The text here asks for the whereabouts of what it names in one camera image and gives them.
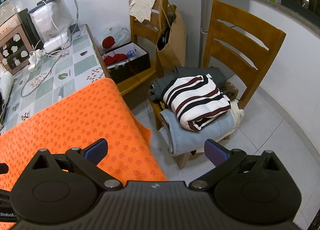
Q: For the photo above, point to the light blue folded garment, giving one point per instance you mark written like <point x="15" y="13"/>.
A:
<point x="175" y="132"/>

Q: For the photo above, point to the blue scissors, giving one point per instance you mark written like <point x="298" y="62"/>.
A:
<point x="131" y="53"/>

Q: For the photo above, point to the beige cloth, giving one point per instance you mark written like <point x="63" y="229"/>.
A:
<point x="141" y="7"/>

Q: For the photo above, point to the red yarn skein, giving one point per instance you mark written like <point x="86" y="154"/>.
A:
<point x="115" y="58"/>

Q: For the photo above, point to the white garment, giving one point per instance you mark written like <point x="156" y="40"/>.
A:
<point x="6" y="82"/>

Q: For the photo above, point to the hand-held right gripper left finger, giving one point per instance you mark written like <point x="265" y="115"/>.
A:
<point x="96" y="149"/>

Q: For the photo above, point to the black storage box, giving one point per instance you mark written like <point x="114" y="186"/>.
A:
<point x="135" y="66"/>

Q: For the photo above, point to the orange patterned mat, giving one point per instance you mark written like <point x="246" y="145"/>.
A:
<point x="75" y="120"/>

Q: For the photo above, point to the dark grey folded garment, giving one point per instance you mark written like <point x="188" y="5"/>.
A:
<point x="190" y="72"/>

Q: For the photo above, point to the brown patterned seat cushion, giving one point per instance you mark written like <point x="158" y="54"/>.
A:
<point x="231" y="90"/>

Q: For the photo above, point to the wooden slat-back chair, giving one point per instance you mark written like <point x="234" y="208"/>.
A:
<point x="232" y="35"/>

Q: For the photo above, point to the clear plastic bag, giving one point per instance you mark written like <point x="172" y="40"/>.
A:
<point x="121" y="33"/>

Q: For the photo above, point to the striped knit cardigan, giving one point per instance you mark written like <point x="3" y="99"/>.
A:
<point x="195" y="100"/>

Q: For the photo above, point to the brown paper bag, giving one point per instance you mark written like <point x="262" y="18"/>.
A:
<point x="175" y="45"/>

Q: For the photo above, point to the small black box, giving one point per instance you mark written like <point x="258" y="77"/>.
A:
<point x="74" y="29"/>

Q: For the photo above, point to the pink patterned box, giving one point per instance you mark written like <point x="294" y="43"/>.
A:
<point x="12" y="30"/>

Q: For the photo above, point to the white power strip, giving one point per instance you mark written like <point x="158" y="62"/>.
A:
<point x="33" y="58"/>
<point x="53" y="45"/>

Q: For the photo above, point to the cream folded garment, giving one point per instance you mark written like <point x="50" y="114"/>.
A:
<point x="237" y="116"/>

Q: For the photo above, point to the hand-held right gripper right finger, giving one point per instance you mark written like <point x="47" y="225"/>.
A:
<point x="214" y="152"/>

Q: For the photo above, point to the white plastic bag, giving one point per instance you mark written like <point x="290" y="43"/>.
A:
<point x="50" y="20"/>

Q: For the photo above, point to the red yarn ball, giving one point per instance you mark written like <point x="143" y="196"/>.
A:
<point x="108" y="42"/>

